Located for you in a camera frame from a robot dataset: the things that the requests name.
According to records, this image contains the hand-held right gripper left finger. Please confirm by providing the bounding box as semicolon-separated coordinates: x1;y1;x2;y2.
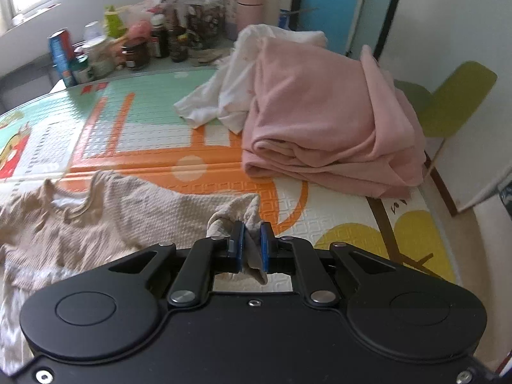
108;221;245;308

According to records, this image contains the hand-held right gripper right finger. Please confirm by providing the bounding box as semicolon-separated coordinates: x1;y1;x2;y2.
260;222;401;308

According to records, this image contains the beige and white dress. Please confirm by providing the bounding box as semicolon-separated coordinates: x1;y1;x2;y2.
0;170;269;372

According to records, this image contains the pink folded cloth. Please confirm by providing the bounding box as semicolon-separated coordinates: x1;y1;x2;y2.
242;37;427;200

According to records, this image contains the crumpled white garment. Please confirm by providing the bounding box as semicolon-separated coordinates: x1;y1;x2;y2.
173;24;329;133

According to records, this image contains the printed foam play mat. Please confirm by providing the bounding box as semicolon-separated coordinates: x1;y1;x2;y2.
0;66;459;289

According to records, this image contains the brown glass bottle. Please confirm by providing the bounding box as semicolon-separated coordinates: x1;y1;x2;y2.
150;15;171;59
168;28;189;63

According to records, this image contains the dark jam jar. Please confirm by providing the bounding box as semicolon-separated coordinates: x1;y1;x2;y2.
121;40;150;72

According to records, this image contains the pink canister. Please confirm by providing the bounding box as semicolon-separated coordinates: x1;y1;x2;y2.
237;0;265;35

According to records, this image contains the green-lid white jar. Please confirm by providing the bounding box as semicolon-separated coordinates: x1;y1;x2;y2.
70;57;97;84

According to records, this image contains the pink and white plastic bag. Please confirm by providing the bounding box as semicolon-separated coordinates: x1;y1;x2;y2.
120;0;188;44

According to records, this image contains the green chair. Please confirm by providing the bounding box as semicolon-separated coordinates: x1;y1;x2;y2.
394;61;499;177

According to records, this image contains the blue door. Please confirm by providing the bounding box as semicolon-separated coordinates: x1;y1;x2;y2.
298;0;371;54

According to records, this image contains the green snack packet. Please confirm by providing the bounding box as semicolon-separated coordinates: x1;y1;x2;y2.
104;5;126;38

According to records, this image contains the blue snack can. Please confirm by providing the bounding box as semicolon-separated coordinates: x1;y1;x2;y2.
48;28;78;88

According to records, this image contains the grey padded bed rail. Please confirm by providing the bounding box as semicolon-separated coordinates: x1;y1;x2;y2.
0;50;54;107

